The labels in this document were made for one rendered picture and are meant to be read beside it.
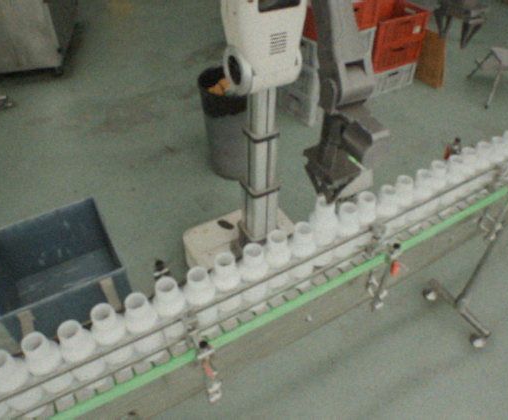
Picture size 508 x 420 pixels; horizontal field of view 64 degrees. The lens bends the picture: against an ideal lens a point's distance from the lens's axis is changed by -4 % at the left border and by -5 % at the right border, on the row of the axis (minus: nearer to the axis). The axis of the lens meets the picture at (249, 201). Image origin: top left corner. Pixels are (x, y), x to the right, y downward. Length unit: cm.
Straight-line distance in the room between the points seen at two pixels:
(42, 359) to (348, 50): 69
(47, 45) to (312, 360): 349
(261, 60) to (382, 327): 139
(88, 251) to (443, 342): 161
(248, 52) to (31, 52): 328
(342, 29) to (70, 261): 110
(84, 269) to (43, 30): 314
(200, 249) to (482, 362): 139
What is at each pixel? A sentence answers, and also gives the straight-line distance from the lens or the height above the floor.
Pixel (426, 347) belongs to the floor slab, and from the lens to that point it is 217.
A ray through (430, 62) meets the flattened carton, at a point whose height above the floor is 22.
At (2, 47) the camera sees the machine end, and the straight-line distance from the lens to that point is 444.
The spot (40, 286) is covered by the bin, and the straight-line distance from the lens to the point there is 143.
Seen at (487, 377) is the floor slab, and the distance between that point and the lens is 221.
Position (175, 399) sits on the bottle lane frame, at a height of 85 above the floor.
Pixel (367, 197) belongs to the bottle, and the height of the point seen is 115.
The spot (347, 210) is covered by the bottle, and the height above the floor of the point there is 114.
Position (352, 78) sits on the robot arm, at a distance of 69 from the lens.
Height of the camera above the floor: 177
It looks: 43 degrees down
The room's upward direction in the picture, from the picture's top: straight up
